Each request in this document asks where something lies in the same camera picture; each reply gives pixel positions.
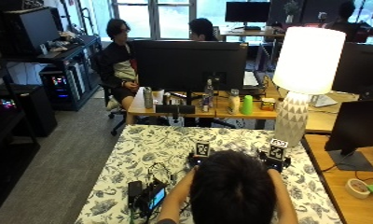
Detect wooden desk with tape roll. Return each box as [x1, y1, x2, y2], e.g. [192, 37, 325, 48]
[302, 133, 373, 224]

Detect blue floral white tablecloth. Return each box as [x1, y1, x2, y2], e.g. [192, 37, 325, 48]
[74, 124, 344, 224]

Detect black device with lit screen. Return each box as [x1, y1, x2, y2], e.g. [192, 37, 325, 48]
[136, 181, 169, 218]

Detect white cup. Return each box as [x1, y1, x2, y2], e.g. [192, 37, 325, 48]
[152, 89, 165, 105]

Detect white marker cube, left glove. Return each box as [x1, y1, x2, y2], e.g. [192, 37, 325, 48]
[193, 141, 213, 159]

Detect black monitor behind lamp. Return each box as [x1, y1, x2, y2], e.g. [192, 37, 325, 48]
[330, 42, 373, 96]

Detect black office chair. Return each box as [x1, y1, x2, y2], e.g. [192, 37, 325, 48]
[96, 52, 128, 137]

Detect black cable bundle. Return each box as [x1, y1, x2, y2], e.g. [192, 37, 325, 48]
[145, 161, 175, 186]

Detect white keyboard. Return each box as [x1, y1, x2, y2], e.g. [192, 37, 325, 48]
[243, 70, 260, 89]

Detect black equipment rack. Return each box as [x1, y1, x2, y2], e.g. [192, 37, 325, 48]
[0, 6, 103, 112]

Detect black rectangular boxes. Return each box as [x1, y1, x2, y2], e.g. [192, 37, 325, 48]
[155, 104, 196, 115]

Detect person's left hand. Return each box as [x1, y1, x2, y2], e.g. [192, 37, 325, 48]
[187, 151, 205, 169]

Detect clear water bottle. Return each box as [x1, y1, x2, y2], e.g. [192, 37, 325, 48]
[204, 77, 215, 105]

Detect light wooden desk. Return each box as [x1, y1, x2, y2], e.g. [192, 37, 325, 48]
[126, 85, 284, 126]

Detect clear bottle with pale contents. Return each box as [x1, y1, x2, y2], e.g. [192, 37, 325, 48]
[227, 88, 241, 116]

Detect large black monitor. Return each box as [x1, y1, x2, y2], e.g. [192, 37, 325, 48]
[132, 39, 251, 126]

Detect white table lamp patterned base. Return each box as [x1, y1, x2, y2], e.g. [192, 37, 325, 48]
[271, 26, 348, 148]

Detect white marker cube, right glove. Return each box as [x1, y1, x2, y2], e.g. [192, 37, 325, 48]
[268, 138, 289, 161]

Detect black power bank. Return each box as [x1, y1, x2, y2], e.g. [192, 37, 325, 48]
[127, 180, 143, 208]

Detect roll of masking tape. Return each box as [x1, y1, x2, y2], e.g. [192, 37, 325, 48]
[345, 177, 372, 200]

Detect white marker cube, glove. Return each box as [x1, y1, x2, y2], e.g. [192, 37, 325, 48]
[268, 138, 289, 161]
[193, 141, 213, 159]

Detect small drink can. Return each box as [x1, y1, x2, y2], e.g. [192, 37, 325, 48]
[200, 93, 212, 113]

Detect distant black monitor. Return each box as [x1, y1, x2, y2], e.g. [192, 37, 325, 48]
[224, 1, 272, 31]

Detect lit computer tower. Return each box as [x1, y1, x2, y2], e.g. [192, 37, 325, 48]
[39, 66, 84, 110]

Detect black monitor with square stand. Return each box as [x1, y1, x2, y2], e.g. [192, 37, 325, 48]
[324, 98, 373, 173]

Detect green plastic cup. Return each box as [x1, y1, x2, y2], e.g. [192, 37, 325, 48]
[240, 94, 255, 116]

